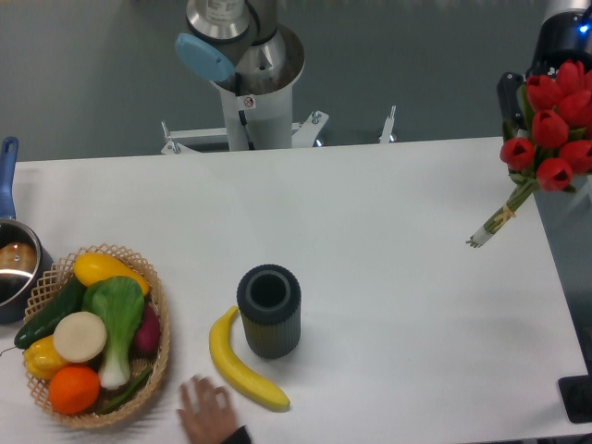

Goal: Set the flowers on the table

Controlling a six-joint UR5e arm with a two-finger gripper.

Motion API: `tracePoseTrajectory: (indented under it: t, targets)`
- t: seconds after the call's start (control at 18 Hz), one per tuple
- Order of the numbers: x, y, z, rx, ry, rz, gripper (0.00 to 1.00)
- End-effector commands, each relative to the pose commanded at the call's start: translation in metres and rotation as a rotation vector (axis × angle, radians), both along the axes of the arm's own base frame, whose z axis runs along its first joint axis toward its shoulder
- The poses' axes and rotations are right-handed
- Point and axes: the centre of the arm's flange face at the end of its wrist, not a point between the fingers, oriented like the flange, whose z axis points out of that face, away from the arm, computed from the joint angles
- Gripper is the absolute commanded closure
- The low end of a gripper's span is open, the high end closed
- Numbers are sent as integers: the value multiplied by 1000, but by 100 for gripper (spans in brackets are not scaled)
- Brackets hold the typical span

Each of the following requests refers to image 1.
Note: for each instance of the woven wicker basket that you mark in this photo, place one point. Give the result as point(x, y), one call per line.
point(47, 288)

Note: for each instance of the purple sweet potato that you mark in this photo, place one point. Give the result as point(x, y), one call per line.
point(147, 336)

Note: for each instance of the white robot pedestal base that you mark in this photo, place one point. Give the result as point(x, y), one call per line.
point(251, 123)

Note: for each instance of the yellow banana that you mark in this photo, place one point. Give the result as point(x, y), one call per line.
point(236, 373)

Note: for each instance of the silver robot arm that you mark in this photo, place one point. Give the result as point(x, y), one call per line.
point(297, 73)

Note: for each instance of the yellow squash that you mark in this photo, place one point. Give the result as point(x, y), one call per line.
point(91, 268)

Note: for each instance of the person's hand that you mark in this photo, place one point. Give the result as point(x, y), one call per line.
point(206, 413)

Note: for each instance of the beige round bun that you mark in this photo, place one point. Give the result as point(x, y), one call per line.
point(79, 337)

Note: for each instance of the blue handled saucepan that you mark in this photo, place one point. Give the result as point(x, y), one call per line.
point(23, 257)

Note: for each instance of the dark green cucumber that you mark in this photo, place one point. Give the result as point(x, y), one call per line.
point(67, 302)

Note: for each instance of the green bean pod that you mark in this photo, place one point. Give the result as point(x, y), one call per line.
point(128, 393)

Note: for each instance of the dark sleeve forearm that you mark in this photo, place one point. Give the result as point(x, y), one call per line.
point(239, 436)

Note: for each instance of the red tulip bouquet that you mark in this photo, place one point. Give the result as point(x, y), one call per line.
point(554, 149)

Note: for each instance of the black device at edge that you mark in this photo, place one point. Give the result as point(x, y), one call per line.
point(576, 397)

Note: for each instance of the green bok choy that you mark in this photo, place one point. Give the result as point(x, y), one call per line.
point(119, 303)

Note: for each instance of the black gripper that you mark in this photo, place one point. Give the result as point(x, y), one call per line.
point(565, 36)

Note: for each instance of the yellow bell pepper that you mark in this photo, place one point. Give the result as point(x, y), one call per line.
point(42, 360)

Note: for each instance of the orange fruit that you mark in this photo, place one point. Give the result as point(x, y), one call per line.
point(74, 389)

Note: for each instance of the dark ribbed cylindrical vase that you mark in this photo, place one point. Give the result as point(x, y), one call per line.
point(269, 298)

